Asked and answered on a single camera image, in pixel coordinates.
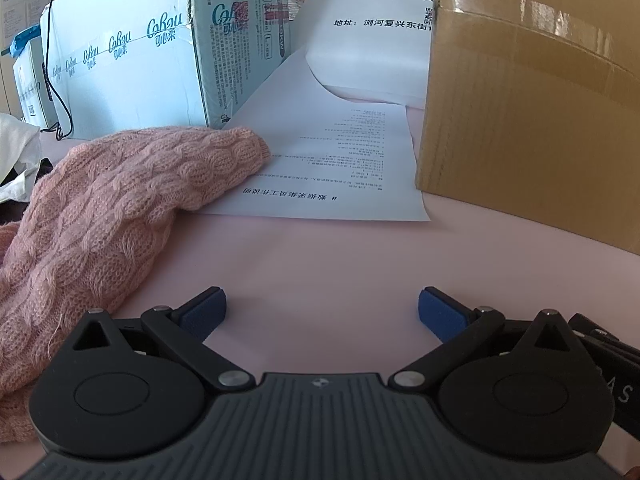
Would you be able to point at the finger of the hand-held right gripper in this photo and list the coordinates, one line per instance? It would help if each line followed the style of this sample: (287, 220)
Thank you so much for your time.
(607, 341)

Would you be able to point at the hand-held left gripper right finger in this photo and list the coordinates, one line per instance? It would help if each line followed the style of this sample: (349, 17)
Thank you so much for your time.
(442, 315)

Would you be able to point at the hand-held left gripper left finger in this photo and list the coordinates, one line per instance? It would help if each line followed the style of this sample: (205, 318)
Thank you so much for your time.
(202, 312)

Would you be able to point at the pink knit sweater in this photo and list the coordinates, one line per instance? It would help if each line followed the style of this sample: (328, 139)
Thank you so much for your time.
(125, 210)

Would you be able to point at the white printed paper sheet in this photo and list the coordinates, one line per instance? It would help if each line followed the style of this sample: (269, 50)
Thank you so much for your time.
(325, 160)

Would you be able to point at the brown cardboard box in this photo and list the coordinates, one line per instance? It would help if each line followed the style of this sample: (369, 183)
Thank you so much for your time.
(525, 110)

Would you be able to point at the large light blue carton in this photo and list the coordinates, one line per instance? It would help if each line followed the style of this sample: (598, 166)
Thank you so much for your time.
(140, 75)

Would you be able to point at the white cloth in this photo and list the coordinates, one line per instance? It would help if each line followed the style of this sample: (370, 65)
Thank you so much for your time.
(17, 145)

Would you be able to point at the white printed foam bag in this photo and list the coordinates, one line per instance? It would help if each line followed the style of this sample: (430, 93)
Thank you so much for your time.
(365, 60)

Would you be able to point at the small light blue box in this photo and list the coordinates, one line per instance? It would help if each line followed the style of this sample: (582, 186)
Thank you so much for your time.
(32, 90)

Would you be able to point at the blue plastic wrap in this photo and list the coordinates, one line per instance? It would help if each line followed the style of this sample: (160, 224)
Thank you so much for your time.
(22, 40)

